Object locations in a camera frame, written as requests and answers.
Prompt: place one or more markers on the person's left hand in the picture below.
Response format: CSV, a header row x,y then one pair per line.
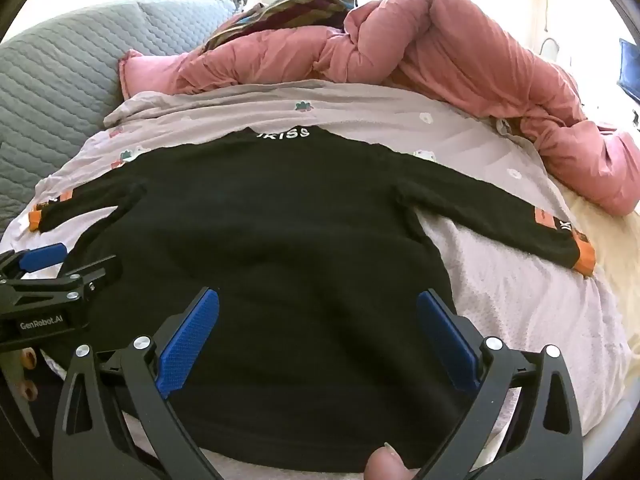
x,y
27,375

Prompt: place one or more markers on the black t-shirt with orange print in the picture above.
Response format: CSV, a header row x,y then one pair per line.
x,y
280,240

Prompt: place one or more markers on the grey quilted headboard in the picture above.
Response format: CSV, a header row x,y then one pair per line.
x,y
60,70

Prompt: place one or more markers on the pink patterned quilt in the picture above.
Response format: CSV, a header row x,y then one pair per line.
x,y
505,290

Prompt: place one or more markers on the striped colourful cloth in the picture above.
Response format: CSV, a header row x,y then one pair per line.
x,y
300,7

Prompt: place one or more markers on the person's right hand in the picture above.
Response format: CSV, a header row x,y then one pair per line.
x,y
387,465

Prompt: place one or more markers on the cream bed sheet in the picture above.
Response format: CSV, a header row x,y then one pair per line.
x,y
616,242

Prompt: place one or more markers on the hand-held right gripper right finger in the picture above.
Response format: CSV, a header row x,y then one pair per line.
x,y
447,342

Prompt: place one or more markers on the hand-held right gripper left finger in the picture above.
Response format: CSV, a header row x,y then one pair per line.
x,y
187,345

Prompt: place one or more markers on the pink puffy duvet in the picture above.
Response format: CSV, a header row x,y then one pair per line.
x,y
450,45

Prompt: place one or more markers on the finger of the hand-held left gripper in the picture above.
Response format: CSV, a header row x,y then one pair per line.
x,y
55,286
42,256

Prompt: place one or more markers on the blue screen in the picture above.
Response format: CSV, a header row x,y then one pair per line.
x,y
630,67

